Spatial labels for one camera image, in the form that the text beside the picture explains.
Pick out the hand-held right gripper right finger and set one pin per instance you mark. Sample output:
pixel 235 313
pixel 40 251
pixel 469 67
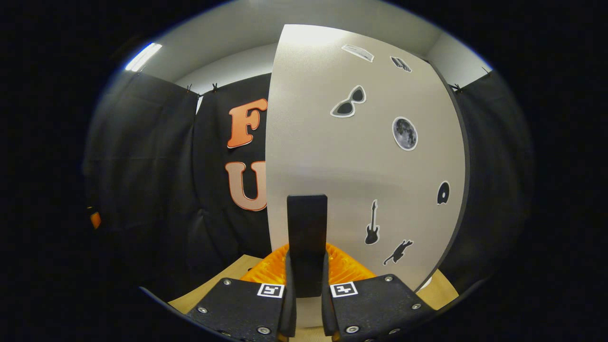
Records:
pixel 327 316

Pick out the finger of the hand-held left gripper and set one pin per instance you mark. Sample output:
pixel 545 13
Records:
pixel 95 220

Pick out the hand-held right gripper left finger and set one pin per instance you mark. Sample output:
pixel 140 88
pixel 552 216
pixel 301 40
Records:
pixel 290 316

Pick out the beige cabinet door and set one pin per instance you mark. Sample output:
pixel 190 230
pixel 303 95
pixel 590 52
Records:
pixel 332 156

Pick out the black backdrop cloth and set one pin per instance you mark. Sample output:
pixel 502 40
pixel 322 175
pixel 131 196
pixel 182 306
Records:
pixel 142 166

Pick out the narrow ceiling light panel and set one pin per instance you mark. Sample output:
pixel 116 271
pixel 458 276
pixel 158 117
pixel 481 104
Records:
pixel 142 57

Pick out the row of black cloth clips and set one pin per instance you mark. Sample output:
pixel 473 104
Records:
pixel 214 87

